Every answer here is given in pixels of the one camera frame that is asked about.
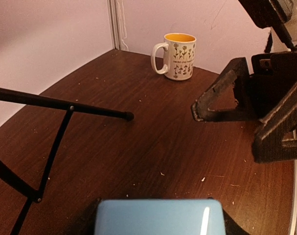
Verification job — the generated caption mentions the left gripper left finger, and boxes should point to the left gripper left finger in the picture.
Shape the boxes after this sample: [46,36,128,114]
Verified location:
[69,197,102,235]

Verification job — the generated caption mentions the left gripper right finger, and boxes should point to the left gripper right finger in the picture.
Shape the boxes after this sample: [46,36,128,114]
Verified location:
[206,197,249,235]

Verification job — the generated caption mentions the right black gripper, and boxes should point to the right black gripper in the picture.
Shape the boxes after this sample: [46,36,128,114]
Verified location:
[191,51,297,163]

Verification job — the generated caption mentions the blue metronome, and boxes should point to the blue metronome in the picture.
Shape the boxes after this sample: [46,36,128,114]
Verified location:
[94,199,226,235]

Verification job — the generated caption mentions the black music stand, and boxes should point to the black music stand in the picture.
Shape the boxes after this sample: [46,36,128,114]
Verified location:
[0,85,135,235]

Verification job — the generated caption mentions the white mug orange inside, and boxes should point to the white mug orange inside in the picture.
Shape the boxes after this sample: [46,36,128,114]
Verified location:
[151,33,197,81]

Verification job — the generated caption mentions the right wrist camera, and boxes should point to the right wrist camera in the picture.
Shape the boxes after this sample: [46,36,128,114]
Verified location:
[239,0,297,51]

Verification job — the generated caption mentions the right aluminium frame post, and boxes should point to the right aluminium frame post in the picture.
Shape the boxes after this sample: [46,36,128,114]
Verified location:
[107,0,129,51]

